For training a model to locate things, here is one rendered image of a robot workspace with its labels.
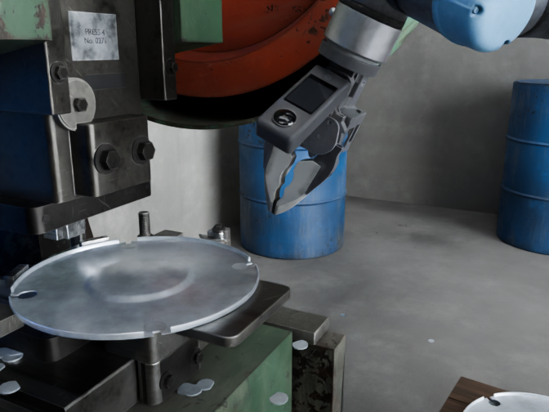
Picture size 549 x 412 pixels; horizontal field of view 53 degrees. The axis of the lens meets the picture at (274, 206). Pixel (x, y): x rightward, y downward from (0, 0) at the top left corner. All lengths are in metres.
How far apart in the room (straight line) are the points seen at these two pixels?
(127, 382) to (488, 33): 0.52
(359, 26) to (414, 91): 3.30
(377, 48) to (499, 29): 0.14
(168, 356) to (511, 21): 0.50
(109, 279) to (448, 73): 3.34
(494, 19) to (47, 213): 0.48
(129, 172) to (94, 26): 0.17
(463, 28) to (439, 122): 3.37
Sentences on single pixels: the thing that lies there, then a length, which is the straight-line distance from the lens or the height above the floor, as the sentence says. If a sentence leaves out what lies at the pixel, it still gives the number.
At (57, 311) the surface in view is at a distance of 0.65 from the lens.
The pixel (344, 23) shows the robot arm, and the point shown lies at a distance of 0.61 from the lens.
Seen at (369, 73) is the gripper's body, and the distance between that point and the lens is 0.62.
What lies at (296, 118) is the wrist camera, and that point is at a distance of 0.57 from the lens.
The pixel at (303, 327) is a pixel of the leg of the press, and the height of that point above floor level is 0.64.
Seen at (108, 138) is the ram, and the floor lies 0.96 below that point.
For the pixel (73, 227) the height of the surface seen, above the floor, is 0.83.
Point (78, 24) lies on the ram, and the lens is 0.66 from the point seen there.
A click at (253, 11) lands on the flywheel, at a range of 0.97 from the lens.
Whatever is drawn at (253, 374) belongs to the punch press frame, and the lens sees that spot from 0.76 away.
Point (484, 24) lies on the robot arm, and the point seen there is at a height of 1.07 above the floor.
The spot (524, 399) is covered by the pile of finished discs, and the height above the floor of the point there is 0.39.
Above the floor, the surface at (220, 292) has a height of 0.78.
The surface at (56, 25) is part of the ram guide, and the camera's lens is 0.59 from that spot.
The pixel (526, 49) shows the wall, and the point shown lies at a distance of 3.79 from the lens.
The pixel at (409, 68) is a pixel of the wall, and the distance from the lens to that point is 3.90.
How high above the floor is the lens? 1.05
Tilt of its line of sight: 16 degrees down
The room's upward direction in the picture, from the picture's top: straight up
